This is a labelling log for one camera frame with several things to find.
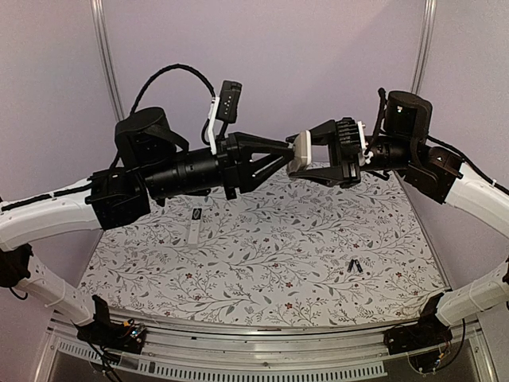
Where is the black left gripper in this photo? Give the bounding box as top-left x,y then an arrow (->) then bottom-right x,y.
142,130 -> 295,200

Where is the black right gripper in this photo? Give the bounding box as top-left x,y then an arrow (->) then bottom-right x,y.
286,118 -> 415,189

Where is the aluminium front frame rail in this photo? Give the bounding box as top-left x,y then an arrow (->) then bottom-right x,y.
34,310 -> 502,381

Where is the left aluminium corner post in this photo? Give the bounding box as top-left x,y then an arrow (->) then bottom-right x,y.
90,0 -> 124,121

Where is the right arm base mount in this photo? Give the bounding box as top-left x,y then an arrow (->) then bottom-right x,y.
383,293 -> 453,373

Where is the right aluminium corner post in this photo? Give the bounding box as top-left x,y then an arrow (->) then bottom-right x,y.
410,0 -> 437,94

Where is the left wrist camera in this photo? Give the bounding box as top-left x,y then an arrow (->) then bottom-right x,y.
201,80 -> 243,155

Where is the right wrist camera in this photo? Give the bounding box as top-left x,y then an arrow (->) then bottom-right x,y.
336,118 -> 374,166

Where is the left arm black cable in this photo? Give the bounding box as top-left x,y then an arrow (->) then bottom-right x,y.
126,63 -> 220,116

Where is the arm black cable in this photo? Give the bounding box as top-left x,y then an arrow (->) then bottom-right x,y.
126,63 -> 220,116
365,87 -> 389,156

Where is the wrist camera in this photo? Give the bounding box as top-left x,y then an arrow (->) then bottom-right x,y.
336,118 -> 374,166
201,80 -> 243,155

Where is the small white remote control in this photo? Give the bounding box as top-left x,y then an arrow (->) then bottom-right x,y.
287,131 -> 312,173

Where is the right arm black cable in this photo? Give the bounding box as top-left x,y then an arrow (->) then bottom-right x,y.
365,87 -> 389,156

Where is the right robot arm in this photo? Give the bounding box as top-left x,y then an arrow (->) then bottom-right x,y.
286,88 -> 508,236

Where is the floral patterned table mat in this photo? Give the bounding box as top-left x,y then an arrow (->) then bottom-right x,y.
80,172 -> 449,326

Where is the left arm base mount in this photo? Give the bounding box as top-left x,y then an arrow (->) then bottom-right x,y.
76,295 -> 146,354

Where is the aluminium corner post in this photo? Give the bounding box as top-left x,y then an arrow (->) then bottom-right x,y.
90,0 -> 124,121
410,0 -> 437,94

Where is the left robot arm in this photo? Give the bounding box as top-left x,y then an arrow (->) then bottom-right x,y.
1,107 -> 294,345

